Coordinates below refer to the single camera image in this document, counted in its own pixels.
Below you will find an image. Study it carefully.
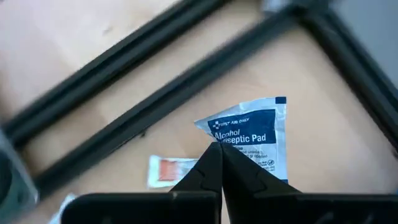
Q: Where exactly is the black aluminium table frame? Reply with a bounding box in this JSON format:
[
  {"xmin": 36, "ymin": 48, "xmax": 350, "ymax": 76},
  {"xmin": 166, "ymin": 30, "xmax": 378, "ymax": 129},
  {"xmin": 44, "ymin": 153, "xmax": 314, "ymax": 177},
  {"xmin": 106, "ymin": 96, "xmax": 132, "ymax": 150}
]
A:
[{"xmin": 0, "ymin": 0, "xmax": 398, "ymax": 200}]

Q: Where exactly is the grey metal mount plate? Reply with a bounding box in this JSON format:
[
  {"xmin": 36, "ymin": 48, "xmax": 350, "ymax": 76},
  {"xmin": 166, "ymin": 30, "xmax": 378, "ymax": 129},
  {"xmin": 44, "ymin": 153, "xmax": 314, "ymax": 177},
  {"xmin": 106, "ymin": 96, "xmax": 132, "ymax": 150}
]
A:
[{"xmin": 0, "ymin": 130, "xmax": 40, "ymax": 218}]

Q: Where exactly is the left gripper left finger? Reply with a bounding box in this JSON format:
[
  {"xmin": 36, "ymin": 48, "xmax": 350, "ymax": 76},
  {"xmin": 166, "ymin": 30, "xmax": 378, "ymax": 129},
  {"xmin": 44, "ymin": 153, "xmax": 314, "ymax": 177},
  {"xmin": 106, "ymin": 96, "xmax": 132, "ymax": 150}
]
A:
[{"xmin": 62, "ymin": 142, "xmax": 223, "ymax": 224}]

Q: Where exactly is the orange print white packet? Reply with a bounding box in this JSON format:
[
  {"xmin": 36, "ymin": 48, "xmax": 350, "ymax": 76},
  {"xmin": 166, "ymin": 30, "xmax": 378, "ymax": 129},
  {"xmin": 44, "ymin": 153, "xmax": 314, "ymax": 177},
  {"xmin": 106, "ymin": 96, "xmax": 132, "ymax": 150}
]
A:
[{"xmin": 146, "ymin": 154, "xmax": 200, "ymax": 190}]

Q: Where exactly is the alcohol antiseptic pad packet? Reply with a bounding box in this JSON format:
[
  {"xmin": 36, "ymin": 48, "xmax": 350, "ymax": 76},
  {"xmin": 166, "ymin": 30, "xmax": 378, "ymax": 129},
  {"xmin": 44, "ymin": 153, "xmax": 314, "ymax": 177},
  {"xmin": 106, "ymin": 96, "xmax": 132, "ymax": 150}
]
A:
[{"xmin": 194, "ymin": 96, "xmax": 289, "ymax": 184}]

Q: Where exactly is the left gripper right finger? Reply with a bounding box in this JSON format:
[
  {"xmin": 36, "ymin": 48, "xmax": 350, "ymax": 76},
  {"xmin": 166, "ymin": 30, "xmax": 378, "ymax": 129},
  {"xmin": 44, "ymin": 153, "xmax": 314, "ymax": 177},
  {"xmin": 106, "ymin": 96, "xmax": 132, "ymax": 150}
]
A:
[{"xmin": 222, "ymin": 142, "xmax": 398, "ymax": 224}]

